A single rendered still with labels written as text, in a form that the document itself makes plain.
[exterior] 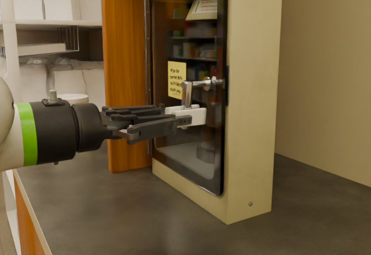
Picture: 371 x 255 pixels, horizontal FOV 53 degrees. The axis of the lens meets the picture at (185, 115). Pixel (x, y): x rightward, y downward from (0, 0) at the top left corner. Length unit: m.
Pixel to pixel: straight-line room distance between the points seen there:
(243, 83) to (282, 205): 0.29
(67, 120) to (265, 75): 0.36
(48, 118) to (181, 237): 0.31
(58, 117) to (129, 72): 0.43
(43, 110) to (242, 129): 0.34
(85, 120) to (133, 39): 0.43
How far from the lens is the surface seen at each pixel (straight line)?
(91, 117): 0.56
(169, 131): 0.60
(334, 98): 1.04
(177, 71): 0.77
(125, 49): 0.94
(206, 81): 0.67
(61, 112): 0.55
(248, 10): 0.66
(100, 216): 0.76
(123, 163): 0.98
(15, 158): 0.54
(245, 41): 0.65
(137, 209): 0.78
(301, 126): 1.12
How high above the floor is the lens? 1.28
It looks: 12 degrees down
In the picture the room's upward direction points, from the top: straight up
